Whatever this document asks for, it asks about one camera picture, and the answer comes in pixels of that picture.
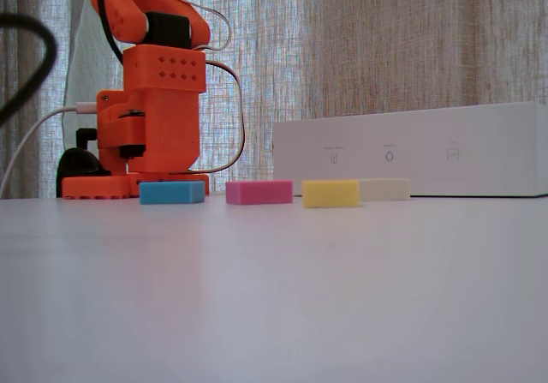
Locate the pink foam cuboid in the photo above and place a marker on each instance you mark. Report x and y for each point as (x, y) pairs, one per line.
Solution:
(257, 192)

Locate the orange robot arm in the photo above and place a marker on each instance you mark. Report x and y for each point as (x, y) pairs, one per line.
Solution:
(167, 117)

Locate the yellow foam cuboid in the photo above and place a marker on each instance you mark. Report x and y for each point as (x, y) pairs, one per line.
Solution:
(329, 194)

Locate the blue foam cuboid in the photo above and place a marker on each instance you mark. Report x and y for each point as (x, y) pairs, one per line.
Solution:
(171, 193)

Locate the cream foam cuboid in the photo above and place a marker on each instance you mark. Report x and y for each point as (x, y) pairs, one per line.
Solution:
(385, 189)

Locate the white cardboard box bin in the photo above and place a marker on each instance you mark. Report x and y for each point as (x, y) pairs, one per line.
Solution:
(428, 143)

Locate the beige woven curtain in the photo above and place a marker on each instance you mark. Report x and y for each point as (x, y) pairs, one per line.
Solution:
(385, 36)

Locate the black table clamp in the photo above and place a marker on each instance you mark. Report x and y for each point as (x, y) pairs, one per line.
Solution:
(79, 162)

